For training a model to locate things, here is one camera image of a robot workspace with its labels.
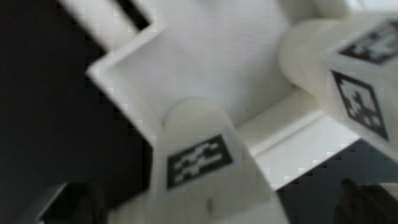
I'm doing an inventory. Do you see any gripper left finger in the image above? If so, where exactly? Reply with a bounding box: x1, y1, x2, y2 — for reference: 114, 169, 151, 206
16, 181, 108, 224

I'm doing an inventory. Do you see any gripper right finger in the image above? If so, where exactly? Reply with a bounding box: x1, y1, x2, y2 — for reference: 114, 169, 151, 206
334, 179, 398, 224

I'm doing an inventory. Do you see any white chair leg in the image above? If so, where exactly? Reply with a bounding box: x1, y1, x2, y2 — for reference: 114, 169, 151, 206
108, 99, 289, 224
279, 12, 398, 159

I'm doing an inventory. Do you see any white chair seat block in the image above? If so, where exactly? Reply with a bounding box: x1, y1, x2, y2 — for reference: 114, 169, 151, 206
58, 0, 357, 188

